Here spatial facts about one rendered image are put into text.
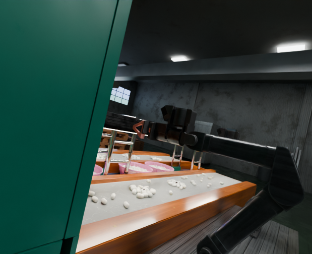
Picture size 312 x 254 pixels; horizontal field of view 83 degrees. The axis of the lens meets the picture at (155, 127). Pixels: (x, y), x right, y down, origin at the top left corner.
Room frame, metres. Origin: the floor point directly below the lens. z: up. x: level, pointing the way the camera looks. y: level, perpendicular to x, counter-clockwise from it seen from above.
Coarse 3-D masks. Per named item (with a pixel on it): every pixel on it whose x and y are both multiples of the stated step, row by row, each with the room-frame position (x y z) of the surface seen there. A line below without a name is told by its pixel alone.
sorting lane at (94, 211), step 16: (176, 176) 1.42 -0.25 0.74; (192, 176) 1.55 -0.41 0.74; (208, 176) 1.70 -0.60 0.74; (224, 176) 1.89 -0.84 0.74; (96, 192) 0.81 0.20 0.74; (112, 192) 0.85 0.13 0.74; (128, 192) 0.89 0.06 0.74; (160, 192) 0.99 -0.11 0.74; (176, 192) 1.05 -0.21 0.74; (192, 192) 1.12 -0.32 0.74; (96, 208) 0.67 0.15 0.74; (112, 208) 0.69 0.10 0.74; (128, 208) 0.72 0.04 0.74; (144, 208) 0.75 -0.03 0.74
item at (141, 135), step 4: (144, 120) 0.63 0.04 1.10; (136, 124) 0.68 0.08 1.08; (140, 124) 0.66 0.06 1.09; (144, 124) 0.63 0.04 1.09; (148, 124) 0.64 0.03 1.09; (144, 128) 0.63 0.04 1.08; (136, 132) 0.67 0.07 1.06; (140, 132) 0.64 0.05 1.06; (144, 132) 0.63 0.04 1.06; (140, 136) 0.63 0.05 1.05; (144, 136) 0.65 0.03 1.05
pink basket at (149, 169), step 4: (120, 164) 1.37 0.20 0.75; (124, 164) 1.42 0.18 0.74; (132, 164) 1.46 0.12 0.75; (140, 164) 1.47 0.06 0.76; (120, 168) 1.27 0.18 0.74; (124, 168) 1.23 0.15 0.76; (148, 168) 1.42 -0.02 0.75; (120, 172) 1.28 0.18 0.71; (128, 172) 1.23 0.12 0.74; (136, 172) 1.22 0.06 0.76; (140, 172) 1.22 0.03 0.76; (144, 172) 1.23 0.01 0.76; (148, 172) 1.26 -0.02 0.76
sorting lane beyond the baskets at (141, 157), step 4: (112, 156) 1.64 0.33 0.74; (116, 156) 1.68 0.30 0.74; (120, 156) 1.72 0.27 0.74; (140, 156) 1.96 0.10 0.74; (144, 156) 2.02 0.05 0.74; (148, 156) 2.08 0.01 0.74; (152, 156) 2.14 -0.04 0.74; (156, 156) 2.21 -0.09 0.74; (160, 156) 2.29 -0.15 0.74; (164, 156) 2.36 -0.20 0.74; (168, 156) 2.44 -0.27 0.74; (164, 160) 2.05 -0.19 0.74; (168, 160) 2.11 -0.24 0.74; (176, 160) 2.25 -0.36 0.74
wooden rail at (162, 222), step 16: (208, 192) 1.11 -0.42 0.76; (224, 192) 1.19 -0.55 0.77; (240, 192) 1.34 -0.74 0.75; (160, 208) 0.73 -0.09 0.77; (176, 208) 0.77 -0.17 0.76; (192, 208) 0.80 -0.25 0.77; (208, 208) 0.93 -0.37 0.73; (224, 208) 1.12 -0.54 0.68; (96, 224) 0.53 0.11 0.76; (112, 224) 0.55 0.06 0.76; (128, 224) 0.57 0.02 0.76; (144, 224) 0.59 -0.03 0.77; (160, 224) 0.63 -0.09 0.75; (176, 224) 0.72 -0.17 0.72; (192, 224) 0.82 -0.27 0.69; (80, 240) 0.45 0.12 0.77; (96, 240) 0.46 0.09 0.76; (112, 240) 0.48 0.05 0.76; (128, 240) 0.52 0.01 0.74; (144, 240) 0.58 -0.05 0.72; (160, 240) 0.65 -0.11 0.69
